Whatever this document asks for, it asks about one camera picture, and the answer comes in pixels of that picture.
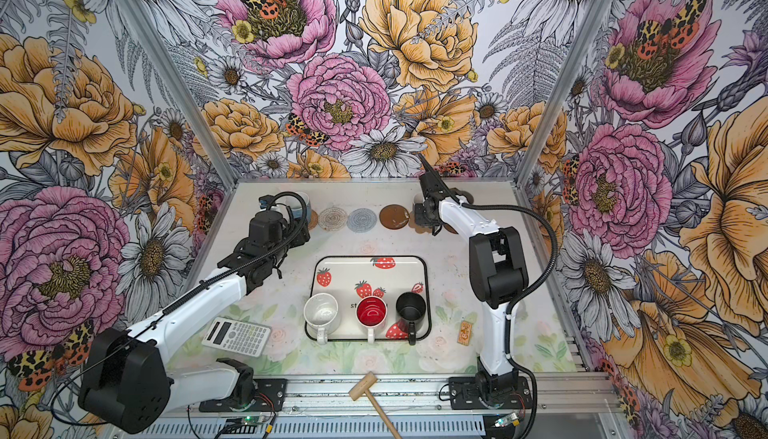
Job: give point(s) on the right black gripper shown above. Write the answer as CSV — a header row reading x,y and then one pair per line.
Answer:
x,y
436,224

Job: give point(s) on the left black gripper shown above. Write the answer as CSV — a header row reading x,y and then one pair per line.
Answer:
x,y
300,240

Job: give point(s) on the brown paw shaped coaster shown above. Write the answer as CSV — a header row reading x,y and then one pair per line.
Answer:
x,y
416,227

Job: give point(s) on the woven straw round coaster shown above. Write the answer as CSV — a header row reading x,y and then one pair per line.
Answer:
x,y
314,219

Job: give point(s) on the glossy brown round coaster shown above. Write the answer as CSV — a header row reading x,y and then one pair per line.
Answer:
x,y
394,216

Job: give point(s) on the beige woven round coaster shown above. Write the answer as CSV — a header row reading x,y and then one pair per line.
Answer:
x,y
332,219

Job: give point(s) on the blue grey woven coaster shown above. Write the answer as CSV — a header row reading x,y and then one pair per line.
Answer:
x,y
362,220

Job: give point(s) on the purple white mug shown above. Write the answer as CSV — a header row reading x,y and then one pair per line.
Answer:
x,y
419,212

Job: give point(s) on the blue floral mug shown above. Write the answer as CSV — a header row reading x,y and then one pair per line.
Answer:
x,y
297,203

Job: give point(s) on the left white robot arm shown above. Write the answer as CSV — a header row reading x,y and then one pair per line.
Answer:
x,y
125,382

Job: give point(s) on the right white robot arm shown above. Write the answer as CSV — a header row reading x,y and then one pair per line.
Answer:
x,y
498,274

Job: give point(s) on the strawberry print serving tray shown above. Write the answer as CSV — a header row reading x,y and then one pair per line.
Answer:
x,y
351,278

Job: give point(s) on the white calculator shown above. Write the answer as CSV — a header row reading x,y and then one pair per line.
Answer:
x,y
236,337

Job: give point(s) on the black mug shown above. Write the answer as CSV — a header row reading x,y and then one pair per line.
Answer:
x,y
411,308

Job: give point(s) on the red interior white mug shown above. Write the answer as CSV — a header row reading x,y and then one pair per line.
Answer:
x,y
371,314

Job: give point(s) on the small orange biscuit block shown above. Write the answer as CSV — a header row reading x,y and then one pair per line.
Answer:
x,y
465,333

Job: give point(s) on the wooden mallet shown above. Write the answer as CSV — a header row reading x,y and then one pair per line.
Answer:
x,y
363,389

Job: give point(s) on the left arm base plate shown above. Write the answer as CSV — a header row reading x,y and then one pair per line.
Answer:
x,y
262,395

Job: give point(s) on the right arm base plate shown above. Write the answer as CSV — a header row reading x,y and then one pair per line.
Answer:
x,y
474,393

